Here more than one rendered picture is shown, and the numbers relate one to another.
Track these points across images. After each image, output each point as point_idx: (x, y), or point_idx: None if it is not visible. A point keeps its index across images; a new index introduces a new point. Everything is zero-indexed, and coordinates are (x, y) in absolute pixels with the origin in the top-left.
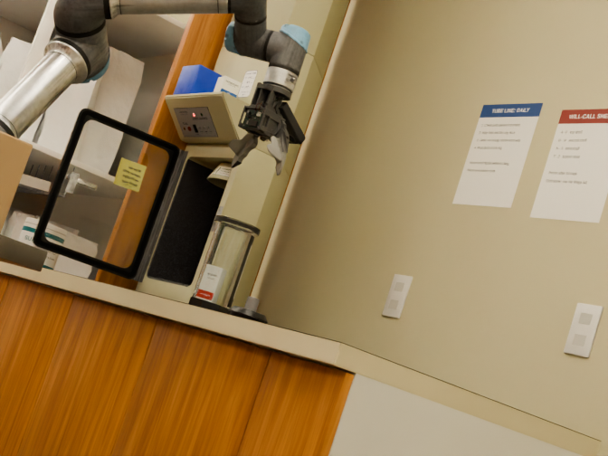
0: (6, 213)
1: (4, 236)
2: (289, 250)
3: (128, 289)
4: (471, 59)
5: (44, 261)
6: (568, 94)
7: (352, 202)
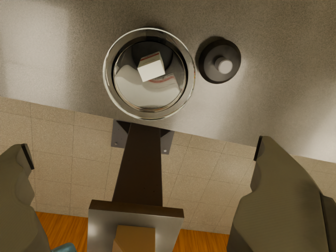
0: (155, 240)
1: (178, 234)
2: None
3: (114, 118)
4: None
5: (183, 213)
6: None
7: None
